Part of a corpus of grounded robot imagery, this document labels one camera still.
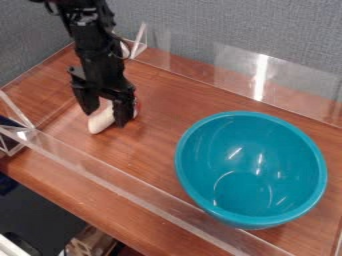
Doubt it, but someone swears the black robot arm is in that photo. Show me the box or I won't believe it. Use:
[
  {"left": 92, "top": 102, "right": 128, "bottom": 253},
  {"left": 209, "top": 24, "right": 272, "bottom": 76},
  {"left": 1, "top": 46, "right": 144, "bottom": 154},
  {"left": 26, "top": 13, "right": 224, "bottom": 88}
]
[{"left": 28, "top": 0, "right": 136, "bottom": 127}]

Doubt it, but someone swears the clear acrylic corner bracket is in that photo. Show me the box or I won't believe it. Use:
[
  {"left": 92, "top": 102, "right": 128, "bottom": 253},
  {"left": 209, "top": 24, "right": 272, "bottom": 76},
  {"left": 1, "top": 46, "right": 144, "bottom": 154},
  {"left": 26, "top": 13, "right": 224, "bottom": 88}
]
[{"left": 121, "top": 23, "right": 147, "bottom": 59}]

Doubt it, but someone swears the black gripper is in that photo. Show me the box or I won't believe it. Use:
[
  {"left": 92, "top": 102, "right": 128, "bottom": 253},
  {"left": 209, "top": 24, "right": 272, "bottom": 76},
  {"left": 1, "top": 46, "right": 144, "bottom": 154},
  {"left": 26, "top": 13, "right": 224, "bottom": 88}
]
[{"left": 68, "top": 46, "right": 136, "bottom": 128}]

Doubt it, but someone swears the blue plastic bowl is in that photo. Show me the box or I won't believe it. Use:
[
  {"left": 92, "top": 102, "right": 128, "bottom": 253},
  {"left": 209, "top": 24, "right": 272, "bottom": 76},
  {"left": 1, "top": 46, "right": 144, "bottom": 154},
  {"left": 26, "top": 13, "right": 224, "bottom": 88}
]
[{"left": 173, "top": 111, "right": 327, "bottom": 230}]

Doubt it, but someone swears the light wooden object below table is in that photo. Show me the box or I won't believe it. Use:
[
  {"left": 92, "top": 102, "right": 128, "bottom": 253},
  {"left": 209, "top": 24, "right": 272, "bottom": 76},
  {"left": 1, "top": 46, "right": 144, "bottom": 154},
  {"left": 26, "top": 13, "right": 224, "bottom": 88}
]
[{"left": 59, "top": 226, "right": 117, "bottom": 256}]

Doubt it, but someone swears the clear acrylic barrier front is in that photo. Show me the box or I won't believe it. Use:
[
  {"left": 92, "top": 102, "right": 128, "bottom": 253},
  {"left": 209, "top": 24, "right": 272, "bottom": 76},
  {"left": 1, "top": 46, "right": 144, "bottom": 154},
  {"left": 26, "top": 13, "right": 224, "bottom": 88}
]
[{"left": 5, "top": 130, "right": 294, "bottom": 256}]

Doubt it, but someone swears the clear acrylic barrier left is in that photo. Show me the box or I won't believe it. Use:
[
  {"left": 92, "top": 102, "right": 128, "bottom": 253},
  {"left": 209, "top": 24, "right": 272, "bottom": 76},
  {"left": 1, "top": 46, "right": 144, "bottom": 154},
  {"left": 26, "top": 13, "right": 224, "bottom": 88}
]
[{"left": 1, "top": 44, "right": 79, "bottom": 98}]

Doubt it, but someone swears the plush mushroom with brown cap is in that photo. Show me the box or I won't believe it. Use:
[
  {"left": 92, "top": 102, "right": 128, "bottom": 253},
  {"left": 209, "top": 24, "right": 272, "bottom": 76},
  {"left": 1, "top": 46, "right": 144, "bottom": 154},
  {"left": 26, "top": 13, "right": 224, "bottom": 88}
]
[{"left": 87, "top": 96, "right": 140, "bottom": 135}]

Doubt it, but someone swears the clear acrylic barrier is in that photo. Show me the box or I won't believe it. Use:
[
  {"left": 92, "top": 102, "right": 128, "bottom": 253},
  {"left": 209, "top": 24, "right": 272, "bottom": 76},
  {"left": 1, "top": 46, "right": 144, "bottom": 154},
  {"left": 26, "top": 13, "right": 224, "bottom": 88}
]
[
  {"left": 5, "top": 130, "right": 294, "bottom": 256},
  {"left": 1, "top": 44, "right": 79, "bottom": 98},
  {"left": 135, "top": 43, "right": 342, "bottom": 129}
]

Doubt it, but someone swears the clear acrylic barrier back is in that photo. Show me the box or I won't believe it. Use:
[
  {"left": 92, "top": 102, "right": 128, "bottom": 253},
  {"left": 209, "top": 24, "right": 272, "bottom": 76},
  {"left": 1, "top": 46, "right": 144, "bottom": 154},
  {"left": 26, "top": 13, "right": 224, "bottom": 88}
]
[{"left": 135, "top": 43, "right": 342, "bottom": 129}]

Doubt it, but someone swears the clear acrylic bracket left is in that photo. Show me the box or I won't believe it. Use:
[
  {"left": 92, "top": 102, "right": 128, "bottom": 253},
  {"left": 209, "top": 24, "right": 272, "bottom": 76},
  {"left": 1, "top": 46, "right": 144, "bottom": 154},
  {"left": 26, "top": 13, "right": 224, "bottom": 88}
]
[{"left": 0, "top": 90, "right": 34, "bottom": 157}]

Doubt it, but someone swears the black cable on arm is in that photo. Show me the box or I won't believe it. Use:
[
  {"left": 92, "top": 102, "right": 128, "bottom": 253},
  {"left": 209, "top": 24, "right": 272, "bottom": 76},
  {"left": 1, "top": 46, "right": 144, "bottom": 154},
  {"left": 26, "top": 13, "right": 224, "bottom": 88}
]
[{"left": 108, "top": 31, "right": 132, "bottom": 61}]

